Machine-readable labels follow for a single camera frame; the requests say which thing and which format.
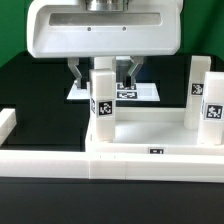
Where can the white U-shaped fence frame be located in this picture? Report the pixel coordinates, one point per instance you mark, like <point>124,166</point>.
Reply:
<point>99,165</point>

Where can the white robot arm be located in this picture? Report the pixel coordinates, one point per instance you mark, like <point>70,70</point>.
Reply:
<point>106,4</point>

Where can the tag marker base plate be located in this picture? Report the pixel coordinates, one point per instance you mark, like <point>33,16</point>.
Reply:
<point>140,92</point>

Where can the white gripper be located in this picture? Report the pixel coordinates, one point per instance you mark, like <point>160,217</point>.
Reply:
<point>67,28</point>

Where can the white desk top tray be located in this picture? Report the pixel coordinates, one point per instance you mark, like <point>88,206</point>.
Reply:
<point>152,131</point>

